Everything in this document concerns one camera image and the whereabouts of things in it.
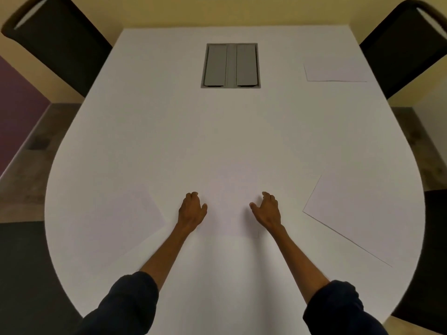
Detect person's left forearm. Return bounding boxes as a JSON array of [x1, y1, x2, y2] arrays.
[[139, 224, 191, 292]]

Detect grey table cable box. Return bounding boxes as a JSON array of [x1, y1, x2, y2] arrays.
[[200, 43, 261, 89]]

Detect person's right hand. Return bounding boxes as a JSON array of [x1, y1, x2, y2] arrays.
[[249, 191, 283, 232]]

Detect dark blue right sleeve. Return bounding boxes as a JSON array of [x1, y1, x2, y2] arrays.
[[302, 280, 390, 335]]

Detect dark blue sleeve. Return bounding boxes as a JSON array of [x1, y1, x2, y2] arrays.
[[302, 280, 390, 335], [71, 271, 160, 335]]

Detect white paper sheet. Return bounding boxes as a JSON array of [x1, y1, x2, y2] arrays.
[[303, 58, 368, 83], [302, 167, 425, 268], [200, 163, 262, 240], [64, 186, 166, 270]]

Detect person's left hand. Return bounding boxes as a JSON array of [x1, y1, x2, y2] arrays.
[[177, 192, 208, 235]]

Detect dark blue left sleeve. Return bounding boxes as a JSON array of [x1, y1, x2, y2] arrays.
[[71, 271, 160, 335]]

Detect black chair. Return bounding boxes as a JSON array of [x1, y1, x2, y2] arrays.
[[359, 0, 447, 100], [1, 0, 113, 98]]

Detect person's right forearm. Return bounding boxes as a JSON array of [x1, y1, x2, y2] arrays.
[[272, 224, 331, 305]]

